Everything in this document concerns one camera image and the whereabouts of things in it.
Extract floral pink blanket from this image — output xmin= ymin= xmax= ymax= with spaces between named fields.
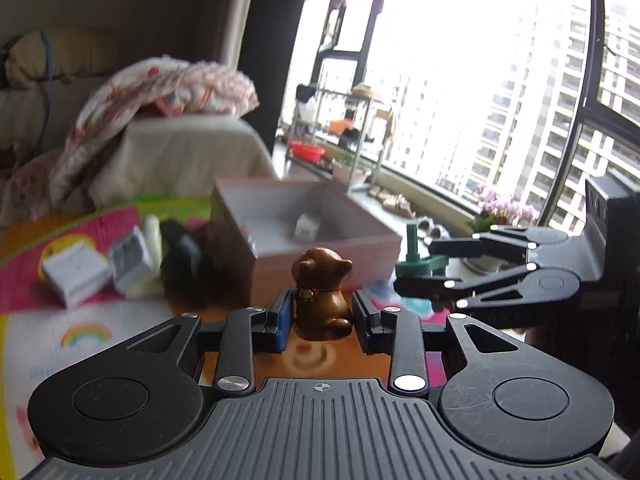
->
xmin=0 ymin=57 xmax=260 ymax=223

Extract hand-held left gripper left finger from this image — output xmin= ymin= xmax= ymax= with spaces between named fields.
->
xmin=126 ymin=288 xmax=294 ymax=397

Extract grey white small box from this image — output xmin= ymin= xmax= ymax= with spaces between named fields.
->
xmin=108 ymin=226 xmax=155 ymax=294

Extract cream plastic bottle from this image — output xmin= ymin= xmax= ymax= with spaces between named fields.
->
xmin=131 ymin=214 xmax=167 ymax=302

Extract black object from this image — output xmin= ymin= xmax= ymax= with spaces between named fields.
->
xmin=159 ymin=220 xmax=207 ymax=308

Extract brown bear figurine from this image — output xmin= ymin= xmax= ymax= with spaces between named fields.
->
xmin=291 ymin=247 xmax=354 ymax=341

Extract green peg toy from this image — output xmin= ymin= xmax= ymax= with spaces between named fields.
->
xmin=396 ymin=223 xmax=449 ymax=281

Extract metal storage rack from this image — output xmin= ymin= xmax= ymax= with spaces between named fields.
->
xmin=291 ymin=84 xmax=392 ymax=192

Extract beige pillow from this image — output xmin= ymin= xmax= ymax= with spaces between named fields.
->
xmin=4 ymin=27 xmax=123 ymax=92

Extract red basin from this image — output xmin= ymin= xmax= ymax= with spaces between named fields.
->
xmin=289 ymin=140 xmax=327 ymax=164

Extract colourful cartoon play mat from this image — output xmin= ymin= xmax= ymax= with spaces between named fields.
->
xmin=0 ymin=195 xmax=506 ymax=480

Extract pink cardboard box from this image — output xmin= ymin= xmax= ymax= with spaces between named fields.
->
xmin=207 ymin=176 xmax=404 ymax=311

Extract beige covered sofa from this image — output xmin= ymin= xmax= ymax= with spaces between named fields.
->
xmin=0 ymin=25 xmax=277 ymax=211

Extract pink potted flowers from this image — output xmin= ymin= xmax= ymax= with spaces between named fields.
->
xmin=471 ymin=183 xmax=542 ymax=235

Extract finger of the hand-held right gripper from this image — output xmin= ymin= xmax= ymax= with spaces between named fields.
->
xmin=428 ymin=225 xmax=583 ymax=272
xmin=393 ymin=262 xmax=583 ymax=311

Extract green potted plant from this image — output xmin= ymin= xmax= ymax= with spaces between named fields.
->
xmin=331 ymin=152 xmax=372 ymax=187

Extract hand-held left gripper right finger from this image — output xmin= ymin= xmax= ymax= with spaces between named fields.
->
xmin=351 ymin=290 xmax=522 ymax=397

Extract grey shoes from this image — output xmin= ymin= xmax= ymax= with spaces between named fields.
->
xmin=414 ymin=214 xmax=452 ymax=242

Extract beige slippers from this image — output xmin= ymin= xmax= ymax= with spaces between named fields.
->
xmin=366 ymin=185 xmax=417 ymax=219

